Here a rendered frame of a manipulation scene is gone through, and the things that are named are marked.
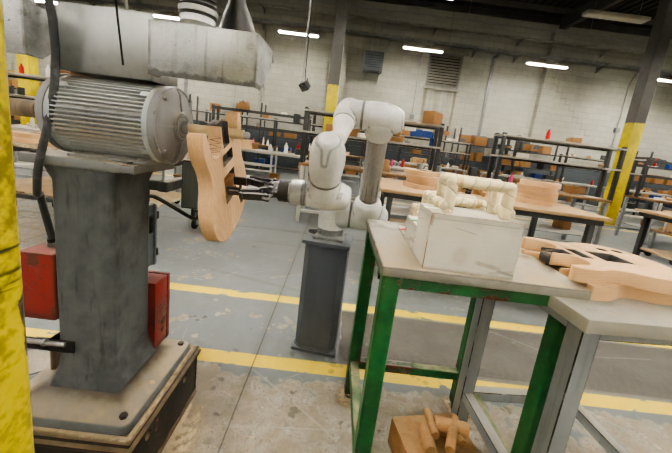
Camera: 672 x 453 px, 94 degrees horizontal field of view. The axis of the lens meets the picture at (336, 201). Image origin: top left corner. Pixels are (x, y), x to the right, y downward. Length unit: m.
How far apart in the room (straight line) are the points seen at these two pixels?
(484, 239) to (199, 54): 0.95
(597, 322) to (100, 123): 1.49
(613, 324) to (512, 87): 12.84
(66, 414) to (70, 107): 0.98
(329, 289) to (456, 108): 11.44
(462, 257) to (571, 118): 13.92
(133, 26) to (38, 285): 0.90
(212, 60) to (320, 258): 1.20
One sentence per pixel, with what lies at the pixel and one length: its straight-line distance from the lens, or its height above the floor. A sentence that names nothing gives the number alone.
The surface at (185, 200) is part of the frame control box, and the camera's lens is 1.43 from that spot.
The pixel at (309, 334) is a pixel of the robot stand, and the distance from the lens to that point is 2.05.
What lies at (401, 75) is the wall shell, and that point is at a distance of 12.50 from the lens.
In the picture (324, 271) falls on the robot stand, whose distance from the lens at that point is 1.85.
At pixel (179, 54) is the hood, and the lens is 1.04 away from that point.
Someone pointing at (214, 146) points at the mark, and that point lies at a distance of 1.06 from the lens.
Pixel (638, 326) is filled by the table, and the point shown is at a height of 0.89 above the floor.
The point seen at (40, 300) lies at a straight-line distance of 1.49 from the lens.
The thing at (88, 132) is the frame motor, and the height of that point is 1.20.
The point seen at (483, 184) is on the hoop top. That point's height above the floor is 1.20.
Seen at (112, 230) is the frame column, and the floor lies 0.90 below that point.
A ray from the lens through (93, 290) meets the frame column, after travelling 1.37.
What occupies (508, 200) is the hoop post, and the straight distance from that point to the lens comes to 1.02.
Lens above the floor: 1.27
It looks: 11 degrees down
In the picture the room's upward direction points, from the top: 7 degrees clockwise
